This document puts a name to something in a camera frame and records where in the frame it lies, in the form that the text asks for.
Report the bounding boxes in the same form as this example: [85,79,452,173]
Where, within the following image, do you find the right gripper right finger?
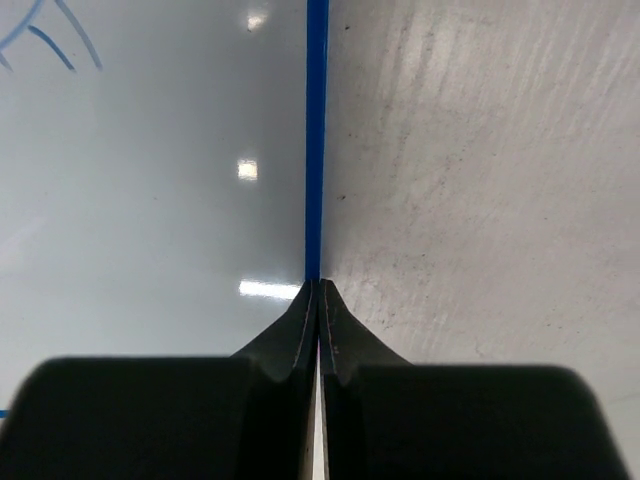
[318,280,628,479]

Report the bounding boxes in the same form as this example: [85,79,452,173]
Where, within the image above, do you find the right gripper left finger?
[1,282,317,479]

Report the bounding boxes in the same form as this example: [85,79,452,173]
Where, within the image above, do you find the blue framed small whiteboard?
[1,1,326,427]

